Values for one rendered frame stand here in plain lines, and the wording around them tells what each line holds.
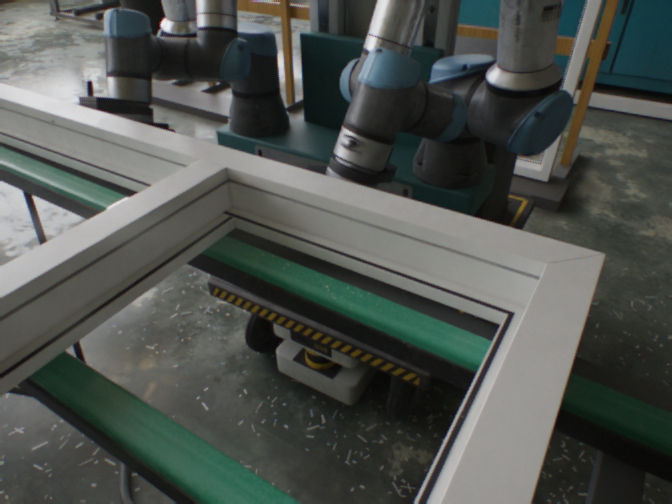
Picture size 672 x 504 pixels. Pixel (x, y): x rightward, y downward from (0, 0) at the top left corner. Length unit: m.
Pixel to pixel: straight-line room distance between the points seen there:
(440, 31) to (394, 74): 0.49
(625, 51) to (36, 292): 3.86
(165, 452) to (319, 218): 0.29
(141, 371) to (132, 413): 1.25
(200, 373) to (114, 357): 0.29
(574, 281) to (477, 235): 0.10
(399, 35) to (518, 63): 0.19
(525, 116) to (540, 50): 0.10
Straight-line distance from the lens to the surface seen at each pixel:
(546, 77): 0.89
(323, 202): 0.56
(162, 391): 1.63
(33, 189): 0.89
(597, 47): 2.67
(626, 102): 3.79
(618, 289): 2.13
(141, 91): 0.98
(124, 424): 0.46
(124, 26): 0.99
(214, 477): 0.41
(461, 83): 0.97
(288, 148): 1.19
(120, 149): 0.78
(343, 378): 1.41
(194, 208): 0.61
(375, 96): 0.68
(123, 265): 0.57
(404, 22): 0.84
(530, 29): 0.85
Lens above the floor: 1.21
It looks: 36 degrees down
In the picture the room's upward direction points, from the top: straight up
